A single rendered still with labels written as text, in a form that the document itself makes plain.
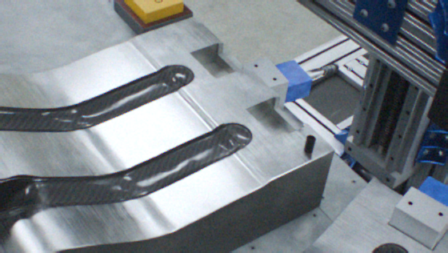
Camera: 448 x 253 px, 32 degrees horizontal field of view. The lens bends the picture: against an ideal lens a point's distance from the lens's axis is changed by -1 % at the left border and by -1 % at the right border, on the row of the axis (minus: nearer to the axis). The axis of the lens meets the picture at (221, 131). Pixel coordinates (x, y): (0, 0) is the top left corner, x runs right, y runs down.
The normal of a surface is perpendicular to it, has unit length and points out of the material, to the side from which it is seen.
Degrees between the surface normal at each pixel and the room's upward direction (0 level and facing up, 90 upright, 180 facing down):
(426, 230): 90
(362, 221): 0
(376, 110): 90
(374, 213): 0
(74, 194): 28
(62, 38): 0
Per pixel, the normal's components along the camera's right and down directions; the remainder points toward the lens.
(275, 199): 0.57, 0.61
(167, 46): 0.09, -0.72
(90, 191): 0.48, -0.75
